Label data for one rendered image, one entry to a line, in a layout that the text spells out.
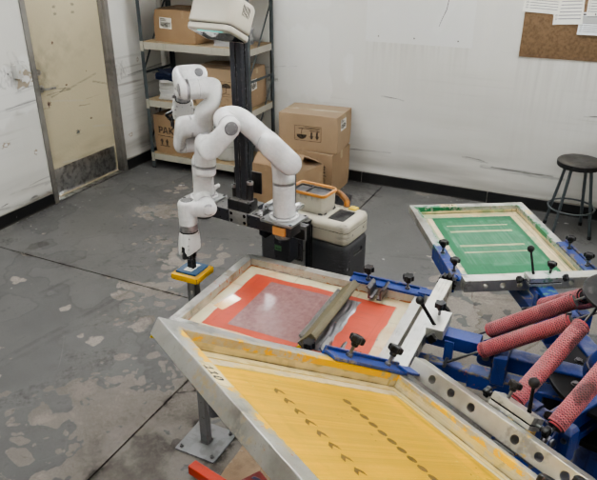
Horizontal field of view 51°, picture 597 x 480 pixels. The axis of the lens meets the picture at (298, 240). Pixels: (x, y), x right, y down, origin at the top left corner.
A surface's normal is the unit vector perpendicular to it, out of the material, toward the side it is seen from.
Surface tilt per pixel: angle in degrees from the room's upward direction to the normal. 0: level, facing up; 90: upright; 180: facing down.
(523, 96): 90
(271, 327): 0
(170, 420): 0
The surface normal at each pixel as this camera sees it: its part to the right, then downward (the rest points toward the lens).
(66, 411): 0.00, -0.90
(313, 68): -0.43, 0.40
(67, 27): 0.90, 0.19
